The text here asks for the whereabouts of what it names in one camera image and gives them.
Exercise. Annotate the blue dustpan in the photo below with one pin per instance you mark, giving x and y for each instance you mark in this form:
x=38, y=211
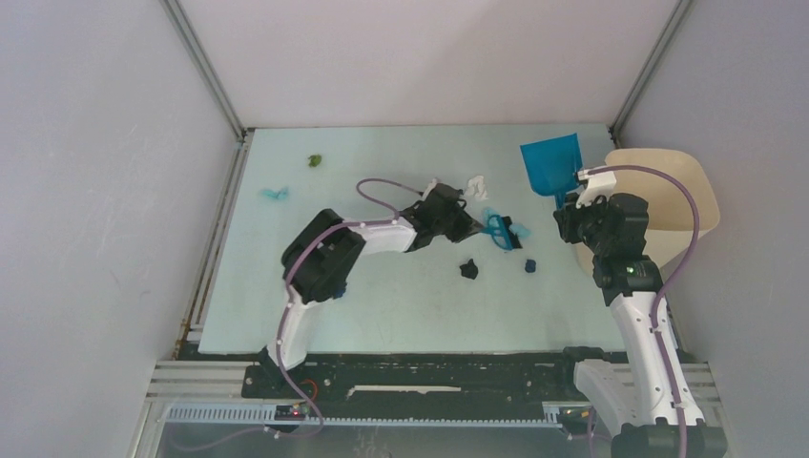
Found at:
x=552, y=165

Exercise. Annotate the black paper scrap right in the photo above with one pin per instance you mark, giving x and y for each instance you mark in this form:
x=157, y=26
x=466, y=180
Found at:
x=469, y=270

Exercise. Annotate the right aluminium frame post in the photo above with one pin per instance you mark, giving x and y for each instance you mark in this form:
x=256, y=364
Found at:
x=661, y=45

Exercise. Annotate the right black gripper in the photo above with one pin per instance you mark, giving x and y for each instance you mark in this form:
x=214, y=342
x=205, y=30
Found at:
x=569, y=214

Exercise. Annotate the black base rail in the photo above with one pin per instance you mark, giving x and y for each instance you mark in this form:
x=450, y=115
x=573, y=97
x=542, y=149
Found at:
x=458, y=386

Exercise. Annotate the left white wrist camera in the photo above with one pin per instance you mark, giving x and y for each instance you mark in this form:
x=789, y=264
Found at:
x=430, y=187

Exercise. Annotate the white paper scrap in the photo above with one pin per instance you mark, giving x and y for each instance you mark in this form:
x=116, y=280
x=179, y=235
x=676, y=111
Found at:
x=476, y=188

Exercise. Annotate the teal paper scrap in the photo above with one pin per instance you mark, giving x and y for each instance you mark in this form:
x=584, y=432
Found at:
x=280, y=194
x=519, y=231

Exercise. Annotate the aluminium frame post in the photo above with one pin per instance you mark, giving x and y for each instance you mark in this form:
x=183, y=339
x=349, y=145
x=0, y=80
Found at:
x=661, y=45
x=190, y=40

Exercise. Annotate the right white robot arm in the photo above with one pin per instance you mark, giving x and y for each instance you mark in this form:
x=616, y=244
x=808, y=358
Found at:
x=657, y=416

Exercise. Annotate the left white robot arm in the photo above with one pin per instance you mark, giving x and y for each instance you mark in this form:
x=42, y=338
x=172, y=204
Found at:
x=317, y=263

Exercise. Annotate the cream waste bin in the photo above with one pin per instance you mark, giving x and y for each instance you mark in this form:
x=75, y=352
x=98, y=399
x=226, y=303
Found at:
x=670, y=217

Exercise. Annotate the blue hand brush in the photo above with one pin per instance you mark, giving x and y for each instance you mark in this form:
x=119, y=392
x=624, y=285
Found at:
x=497, y=227

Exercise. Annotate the left aluminium frame post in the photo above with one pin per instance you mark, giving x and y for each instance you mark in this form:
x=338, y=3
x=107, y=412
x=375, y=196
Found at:
x=190, y=40

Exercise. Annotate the teal paper scrap right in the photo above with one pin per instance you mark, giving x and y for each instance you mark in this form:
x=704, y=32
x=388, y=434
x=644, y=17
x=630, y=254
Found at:
x=519, y=231

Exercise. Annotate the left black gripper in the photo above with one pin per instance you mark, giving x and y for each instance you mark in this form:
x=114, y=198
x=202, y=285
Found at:
x=466, y=228

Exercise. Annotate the white cable duct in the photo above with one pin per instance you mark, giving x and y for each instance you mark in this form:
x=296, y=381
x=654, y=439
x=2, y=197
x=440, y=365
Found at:
x=282, y=415

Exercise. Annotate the teal paper scrap left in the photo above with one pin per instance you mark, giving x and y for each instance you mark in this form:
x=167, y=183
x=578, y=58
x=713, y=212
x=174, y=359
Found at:
x=280, y=194

